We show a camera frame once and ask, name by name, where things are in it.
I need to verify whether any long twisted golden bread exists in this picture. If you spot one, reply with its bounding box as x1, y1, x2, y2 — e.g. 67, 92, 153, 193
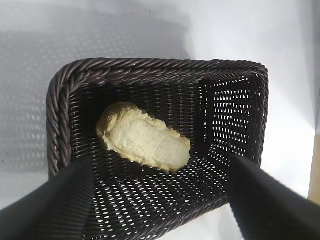
95, 101, 192, 174

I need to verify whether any dark brown wicker basket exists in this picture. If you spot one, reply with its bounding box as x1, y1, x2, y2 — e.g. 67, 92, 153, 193
45, 57, 269, 240

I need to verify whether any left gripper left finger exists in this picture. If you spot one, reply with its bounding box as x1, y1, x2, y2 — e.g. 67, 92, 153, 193
0, 156, 95, 240

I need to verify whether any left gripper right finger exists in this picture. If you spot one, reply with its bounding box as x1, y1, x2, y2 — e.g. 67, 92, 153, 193
225, 154, 320, 240

